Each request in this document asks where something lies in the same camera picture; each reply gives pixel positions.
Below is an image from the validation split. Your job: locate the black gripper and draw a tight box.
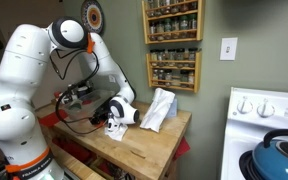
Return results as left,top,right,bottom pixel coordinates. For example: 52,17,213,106
89,105,114,127

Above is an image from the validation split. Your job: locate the clear plastic storage bin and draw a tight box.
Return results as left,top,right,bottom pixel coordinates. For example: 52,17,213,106
62,89,116,123

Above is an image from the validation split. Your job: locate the crumpled white napkin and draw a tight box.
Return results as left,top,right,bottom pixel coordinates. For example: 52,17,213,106
103,121,129,142

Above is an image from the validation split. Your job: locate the red silicone mat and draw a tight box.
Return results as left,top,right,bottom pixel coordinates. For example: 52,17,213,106
38,109,68,129

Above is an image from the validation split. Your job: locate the wooden bench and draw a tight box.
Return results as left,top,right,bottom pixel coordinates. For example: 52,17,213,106
48,143,105,180

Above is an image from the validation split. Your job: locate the wooden butcher block cart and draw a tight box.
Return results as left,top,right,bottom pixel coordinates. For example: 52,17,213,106
52,99,192,180

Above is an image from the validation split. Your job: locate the white paper bag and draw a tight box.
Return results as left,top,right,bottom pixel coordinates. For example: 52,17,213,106
139,87,177,133

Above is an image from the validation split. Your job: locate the glass spice jar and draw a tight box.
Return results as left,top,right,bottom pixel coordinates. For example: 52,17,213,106
175,48,186,68
167,48,177,67
171,17,181,40
156,20,165,42
179,15,189,39
150,49,159,67
164,69,173,87
164,18,173,40
158,69,165,86
152,69,159,86
188,13,198,38
187,47,198,69
149,22,157,42
158,49,168,67
187,70,196,88
180,69,189,88

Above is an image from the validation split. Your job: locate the red hanging cloth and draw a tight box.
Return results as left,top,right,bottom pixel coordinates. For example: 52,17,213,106
173,137,191,161

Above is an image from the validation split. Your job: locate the wooden spice rack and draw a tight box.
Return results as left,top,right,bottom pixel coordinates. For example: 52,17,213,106
146,49,202,94
141,0,206,45

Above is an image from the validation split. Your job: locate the white stove knob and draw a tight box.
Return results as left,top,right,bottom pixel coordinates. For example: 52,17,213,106
237,96,254,115
256,98,276,118

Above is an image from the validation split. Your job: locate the white electric stove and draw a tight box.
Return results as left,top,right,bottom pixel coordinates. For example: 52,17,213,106
220,87,288,180

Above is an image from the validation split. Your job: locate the black stove burner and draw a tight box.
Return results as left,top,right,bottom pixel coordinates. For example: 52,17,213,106
238,149,262,180

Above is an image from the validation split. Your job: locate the blue kettle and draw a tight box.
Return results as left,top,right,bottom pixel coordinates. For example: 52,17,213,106
252,129,288,180

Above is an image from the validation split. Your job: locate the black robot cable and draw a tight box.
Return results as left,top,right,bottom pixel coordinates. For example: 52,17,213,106
48,49,100,136

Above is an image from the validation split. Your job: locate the white light switch plate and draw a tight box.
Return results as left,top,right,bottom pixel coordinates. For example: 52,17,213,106
219,37,239,62

